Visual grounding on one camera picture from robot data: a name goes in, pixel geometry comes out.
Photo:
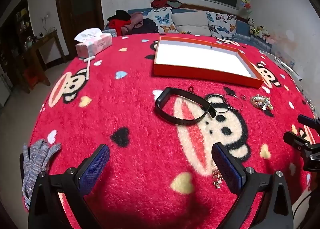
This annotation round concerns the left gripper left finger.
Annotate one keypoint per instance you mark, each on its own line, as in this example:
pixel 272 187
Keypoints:
pixel 91 168

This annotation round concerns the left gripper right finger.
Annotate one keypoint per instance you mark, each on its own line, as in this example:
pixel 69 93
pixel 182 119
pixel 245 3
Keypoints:
pixel 230 168

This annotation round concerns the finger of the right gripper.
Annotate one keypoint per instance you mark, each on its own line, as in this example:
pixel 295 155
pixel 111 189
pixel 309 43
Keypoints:
pixel 296 141
pixel 310 122

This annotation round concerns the gold pendant earring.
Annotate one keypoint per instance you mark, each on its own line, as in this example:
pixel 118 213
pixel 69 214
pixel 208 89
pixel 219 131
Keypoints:
pixel 217 177

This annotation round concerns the black smart band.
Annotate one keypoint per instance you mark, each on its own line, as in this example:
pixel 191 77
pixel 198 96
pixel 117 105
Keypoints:
pixel 189 108

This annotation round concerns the large silver hoop rings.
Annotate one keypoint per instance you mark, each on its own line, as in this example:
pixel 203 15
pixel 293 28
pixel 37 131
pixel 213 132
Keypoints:
pixel 226 102

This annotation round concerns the grey knit glove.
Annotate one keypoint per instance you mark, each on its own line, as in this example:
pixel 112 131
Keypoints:
pixel 35 160

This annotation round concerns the red monkey print blanket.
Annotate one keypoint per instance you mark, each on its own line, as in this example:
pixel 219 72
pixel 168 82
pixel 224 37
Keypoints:
pixel 159 174

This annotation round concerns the plush toys pile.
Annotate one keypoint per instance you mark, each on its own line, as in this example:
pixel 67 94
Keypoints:
pixel 260 32

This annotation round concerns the dark wooden side table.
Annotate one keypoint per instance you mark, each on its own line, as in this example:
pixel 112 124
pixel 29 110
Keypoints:
pixel 35 72

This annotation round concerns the orange shallow tray box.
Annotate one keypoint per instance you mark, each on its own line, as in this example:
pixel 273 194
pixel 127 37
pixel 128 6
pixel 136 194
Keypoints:
pixel 205 60

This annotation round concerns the pink tissue pack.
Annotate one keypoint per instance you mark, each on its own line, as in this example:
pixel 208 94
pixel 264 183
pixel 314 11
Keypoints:
pixel 91 42

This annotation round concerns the right butterfly pillow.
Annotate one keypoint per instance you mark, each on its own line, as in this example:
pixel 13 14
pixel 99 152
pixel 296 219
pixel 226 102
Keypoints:
pixel 221 26

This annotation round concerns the butterfly pillow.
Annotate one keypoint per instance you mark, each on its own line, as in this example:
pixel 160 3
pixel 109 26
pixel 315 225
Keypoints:
pixel 221 26
pixel 162 17

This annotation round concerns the colourful pinwheel toy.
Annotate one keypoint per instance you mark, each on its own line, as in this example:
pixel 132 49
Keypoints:
pixel 246 4

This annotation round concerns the beige pillow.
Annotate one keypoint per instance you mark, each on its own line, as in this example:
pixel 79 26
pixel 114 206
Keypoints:
pixel 195 23

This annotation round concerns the pile of clothes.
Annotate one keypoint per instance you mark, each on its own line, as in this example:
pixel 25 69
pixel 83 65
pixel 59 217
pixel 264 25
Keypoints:
pixel 123 23

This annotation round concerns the dark display shelf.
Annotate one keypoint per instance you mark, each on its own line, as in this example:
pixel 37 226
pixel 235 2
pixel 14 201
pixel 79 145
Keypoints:
pixel 14 33

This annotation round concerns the left butterfly pillow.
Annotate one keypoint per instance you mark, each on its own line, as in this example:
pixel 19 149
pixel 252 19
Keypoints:
pixel 162 17

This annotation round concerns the dark wooden door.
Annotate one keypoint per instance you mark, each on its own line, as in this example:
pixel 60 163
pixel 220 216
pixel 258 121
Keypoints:
pixel 76 16

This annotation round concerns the red clothes on sill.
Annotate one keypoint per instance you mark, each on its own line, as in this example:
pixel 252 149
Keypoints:
pixel 166 3

